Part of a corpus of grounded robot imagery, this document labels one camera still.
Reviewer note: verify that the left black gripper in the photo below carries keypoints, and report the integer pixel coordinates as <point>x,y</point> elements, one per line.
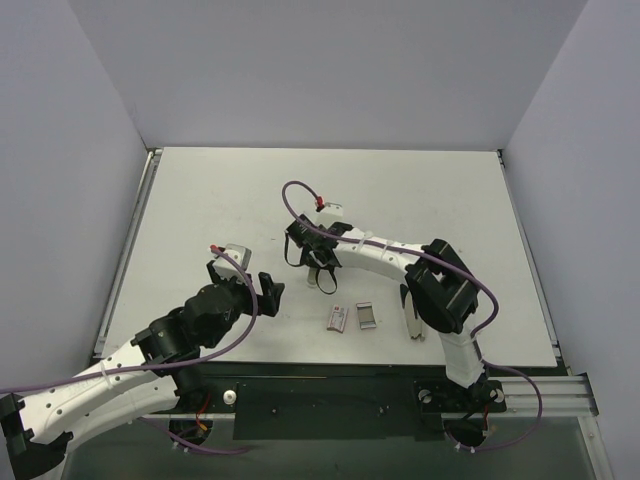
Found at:
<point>266,298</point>

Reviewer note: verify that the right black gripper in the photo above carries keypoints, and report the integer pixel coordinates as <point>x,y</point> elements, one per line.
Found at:
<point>310,252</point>

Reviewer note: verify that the large black beige stapler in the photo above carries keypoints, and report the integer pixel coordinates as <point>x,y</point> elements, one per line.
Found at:
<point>416,328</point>

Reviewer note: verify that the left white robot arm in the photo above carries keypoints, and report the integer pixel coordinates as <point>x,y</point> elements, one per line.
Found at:
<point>150,372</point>

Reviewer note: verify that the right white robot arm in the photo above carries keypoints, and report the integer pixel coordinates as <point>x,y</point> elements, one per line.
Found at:
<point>436,286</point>

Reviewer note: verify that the red white staple box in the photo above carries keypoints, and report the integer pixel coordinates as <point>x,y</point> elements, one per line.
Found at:
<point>337,319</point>

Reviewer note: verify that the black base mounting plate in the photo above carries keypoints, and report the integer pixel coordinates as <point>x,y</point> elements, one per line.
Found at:
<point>297,401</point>

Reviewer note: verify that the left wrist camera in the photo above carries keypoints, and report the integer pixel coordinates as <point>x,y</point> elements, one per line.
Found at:
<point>234,257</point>

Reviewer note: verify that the aluminium frame rail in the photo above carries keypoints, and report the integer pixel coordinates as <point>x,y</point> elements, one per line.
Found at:
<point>142,195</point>

